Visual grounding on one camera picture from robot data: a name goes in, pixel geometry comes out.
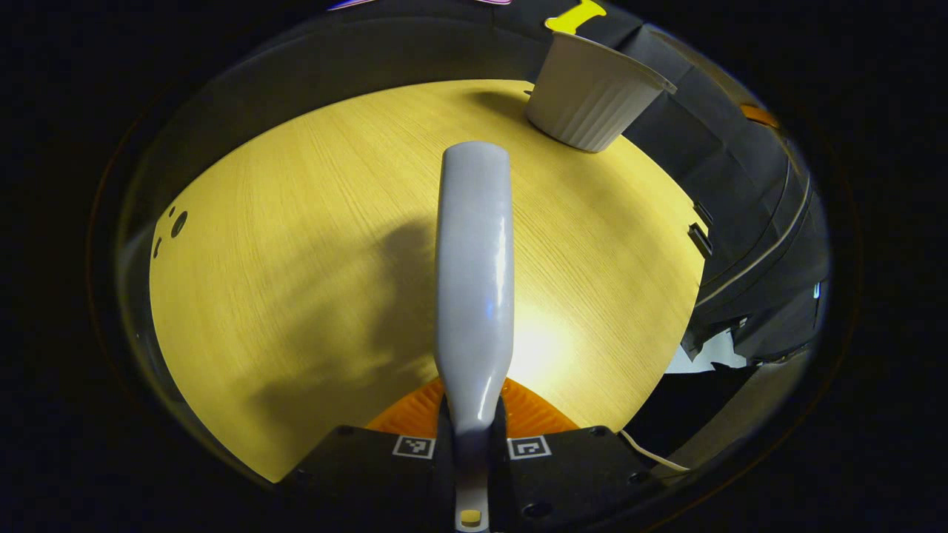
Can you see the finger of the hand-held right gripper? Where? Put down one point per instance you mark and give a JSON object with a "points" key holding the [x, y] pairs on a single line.
{"points": [[759, 115]]}

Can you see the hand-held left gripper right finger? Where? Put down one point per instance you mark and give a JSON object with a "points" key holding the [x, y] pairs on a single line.
{"points": [[585, 474]]}

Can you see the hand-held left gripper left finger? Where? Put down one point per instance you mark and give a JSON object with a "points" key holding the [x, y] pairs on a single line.
{"points": [[355, 466]]}

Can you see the white ribbed garbage bin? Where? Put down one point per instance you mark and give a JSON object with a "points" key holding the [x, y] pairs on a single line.
{"points": [[592, 104]]}

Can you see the black desk edge clamp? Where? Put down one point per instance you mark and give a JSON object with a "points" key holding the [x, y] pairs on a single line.
{"points": [[700, 238]]}

